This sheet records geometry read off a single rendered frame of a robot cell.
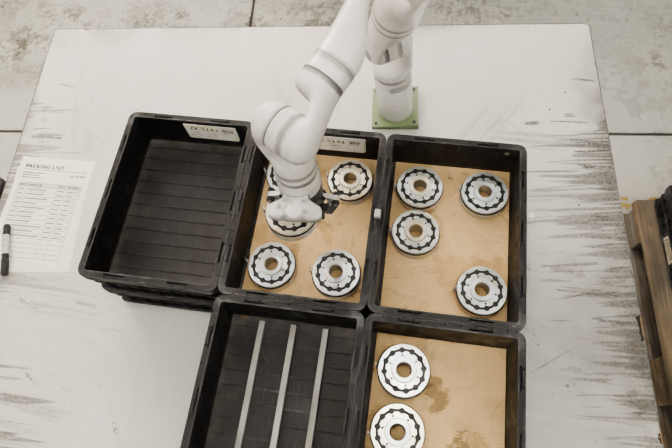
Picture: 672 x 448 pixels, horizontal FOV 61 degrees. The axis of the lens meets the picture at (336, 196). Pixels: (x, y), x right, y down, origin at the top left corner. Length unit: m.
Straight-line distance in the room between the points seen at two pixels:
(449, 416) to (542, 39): 1.07
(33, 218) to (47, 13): 1.67
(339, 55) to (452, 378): 0.68
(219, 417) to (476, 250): 0.63
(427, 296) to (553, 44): 0.86
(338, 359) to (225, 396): 0.24
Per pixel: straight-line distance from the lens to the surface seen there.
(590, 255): 1.47
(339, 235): 1.26
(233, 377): 1.23
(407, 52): 1.30
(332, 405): 1.19
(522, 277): 1.18
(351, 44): 0.83
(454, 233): 1.27
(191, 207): 1.36
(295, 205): 0.94
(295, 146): 0.78
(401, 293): 1.22
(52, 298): 1.57
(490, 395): 1.21
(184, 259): 1.32
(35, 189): 1.71
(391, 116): 1.50
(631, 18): 2.90
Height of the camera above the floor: 2.01
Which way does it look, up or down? 65 degrees down
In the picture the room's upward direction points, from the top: 9 degrees counter-clockwise
